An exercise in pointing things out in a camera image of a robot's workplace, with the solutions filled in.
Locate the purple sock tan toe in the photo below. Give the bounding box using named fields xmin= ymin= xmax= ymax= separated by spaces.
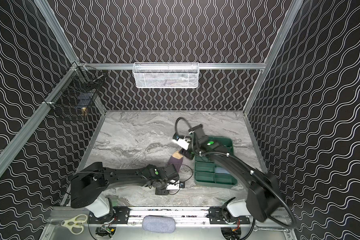
xmin=168 ymin=151 xmax=184 ymax=172

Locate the green compartment tray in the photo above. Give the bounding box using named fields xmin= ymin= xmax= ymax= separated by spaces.
xmin=194 ymin=136 xmax=238 ymax=189

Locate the blue sock orange cuff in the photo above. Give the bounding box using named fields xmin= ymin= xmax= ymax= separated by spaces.
xmin=214 ymin=167 xmax=230 ymax=175

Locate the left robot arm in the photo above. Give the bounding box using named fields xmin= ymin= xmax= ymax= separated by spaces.
xmin=69 ymin=162 xmax=180 ymax=219

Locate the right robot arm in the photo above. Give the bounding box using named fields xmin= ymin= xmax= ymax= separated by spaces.
xmin=173 ymin=124 xmax=296 ymax=229

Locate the grey cloth pad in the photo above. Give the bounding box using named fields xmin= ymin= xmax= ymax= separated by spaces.
xmin=142 ymin=216 xmax=176 ymax=234

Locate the silver combination wrench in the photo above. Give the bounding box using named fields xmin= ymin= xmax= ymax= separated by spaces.
xmin=253 ymin=225 xmax=290 ymax=233

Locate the brass padlock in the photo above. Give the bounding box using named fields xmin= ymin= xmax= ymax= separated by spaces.
xmin=81 ymin=107 xmax=88 ymax=118

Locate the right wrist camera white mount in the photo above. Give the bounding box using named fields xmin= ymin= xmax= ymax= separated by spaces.
xmin=172 ymin=133 xmax=191 ymax=150

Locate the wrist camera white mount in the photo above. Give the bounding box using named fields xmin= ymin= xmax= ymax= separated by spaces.
xmin=172 ymin=133 xmax=191 ymax=150
xmin=166 ymin=181 xmax=185 ymax=191

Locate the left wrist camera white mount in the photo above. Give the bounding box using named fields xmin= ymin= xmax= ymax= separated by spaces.
xmin=166 ymin=181 xmax=185 ymax=191

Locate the front aluminium rail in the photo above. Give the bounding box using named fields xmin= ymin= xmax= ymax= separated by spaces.
xmin=47 ymin=206 xmax=289 ymax=227

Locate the white wire basket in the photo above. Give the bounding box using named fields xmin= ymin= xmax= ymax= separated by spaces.
xmin=132 ymin=62 xmax=200 ymax=89

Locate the black wire basket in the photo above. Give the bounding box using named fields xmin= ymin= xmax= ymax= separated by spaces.
xmin=47 ymin=66 xmax=105 ymax=122

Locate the aluminium frame profile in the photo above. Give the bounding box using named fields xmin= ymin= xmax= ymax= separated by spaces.
xmin=35 ymin=0 xmax=79 ymax=63

